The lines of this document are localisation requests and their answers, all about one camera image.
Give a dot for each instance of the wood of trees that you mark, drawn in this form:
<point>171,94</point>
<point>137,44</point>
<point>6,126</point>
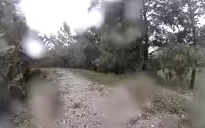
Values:
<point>123,40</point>

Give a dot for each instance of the grass verge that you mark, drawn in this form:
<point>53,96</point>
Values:
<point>171,101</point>

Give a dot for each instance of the dark wooden post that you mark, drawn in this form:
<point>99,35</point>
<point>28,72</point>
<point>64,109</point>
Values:
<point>192,78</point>

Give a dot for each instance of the large-leaved bush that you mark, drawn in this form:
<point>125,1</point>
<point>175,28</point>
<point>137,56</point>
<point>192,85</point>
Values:
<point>5,66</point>

